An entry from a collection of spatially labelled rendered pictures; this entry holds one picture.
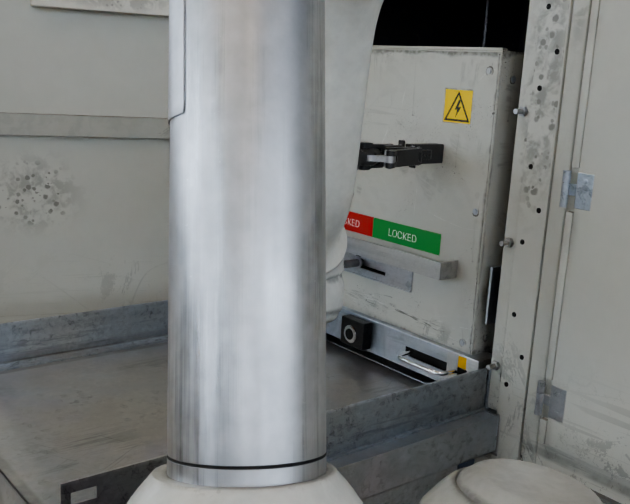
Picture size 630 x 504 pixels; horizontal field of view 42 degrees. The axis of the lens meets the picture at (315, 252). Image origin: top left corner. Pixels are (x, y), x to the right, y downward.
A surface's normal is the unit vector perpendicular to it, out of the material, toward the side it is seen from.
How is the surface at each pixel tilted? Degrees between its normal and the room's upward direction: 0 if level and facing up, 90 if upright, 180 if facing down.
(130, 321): 90
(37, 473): 0
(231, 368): 75
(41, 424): 0
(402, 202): 90
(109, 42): 90
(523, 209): 90
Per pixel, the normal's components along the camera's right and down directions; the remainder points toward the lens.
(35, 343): 0.62, 0.20
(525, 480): 0.18, -0.97
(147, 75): 0.36, 0.22
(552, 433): -0.78, 0.09
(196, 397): -0.55, -0.05
